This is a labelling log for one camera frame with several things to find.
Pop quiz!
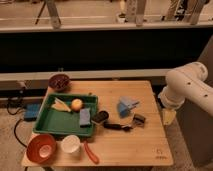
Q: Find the green plastic tray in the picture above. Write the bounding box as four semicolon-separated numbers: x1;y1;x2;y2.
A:
33;93;98;137

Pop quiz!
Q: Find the blue sponge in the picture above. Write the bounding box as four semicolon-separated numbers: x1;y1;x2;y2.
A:
79;108;91;127

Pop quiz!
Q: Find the red plastic bowl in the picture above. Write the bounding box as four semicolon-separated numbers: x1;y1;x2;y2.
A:
26;134;57;164

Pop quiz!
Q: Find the yellow apple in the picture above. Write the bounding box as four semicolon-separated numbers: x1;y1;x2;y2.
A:
71;99;83;111

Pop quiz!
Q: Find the dark maroon bowl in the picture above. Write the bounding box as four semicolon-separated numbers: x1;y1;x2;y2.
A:
48;74;70;91

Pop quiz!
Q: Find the black handled tool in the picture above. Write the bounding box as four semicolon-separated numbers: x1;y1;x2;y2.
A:
103;123;132;131

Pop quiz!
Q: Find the wooden table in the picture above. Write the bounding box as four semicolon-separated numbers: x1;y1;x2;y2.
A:
45;81;173;167

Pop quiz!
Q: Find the white paper cup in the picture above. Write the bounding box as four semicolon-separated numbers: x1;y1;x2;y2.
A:
61;135;81;155

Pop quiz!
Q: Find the black cable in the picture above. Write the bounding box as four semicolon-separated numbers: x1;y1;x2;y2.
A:
6;87;29;149

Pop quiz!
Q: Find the blue power box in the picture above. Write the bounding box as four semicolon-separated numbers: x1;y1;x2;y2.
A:
24;103;40;121

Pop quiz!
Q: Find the red plastic spoon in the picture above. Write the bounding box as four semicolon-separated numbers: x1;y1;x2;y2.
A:
83;141;99;164

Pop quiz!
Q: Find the black oval object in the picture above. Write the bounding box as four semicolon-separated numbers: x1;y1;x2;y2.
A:
91;111;109;124

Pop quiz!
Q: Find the blue cloth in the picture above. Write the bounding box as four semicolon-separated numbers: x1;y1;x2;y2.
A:
117;96;139;118

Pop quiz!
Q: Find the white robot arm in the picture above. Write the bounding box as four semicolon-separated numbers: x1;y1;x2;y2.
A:
158;62;213;125

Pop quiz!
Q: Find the yellow banana piece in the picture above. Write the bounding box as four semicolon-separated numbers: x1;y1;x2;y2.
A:
51;98;71;112

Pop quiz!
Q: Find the small dark box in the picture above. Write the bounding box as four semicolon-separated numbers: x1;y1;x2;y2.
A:
133;114;146;127

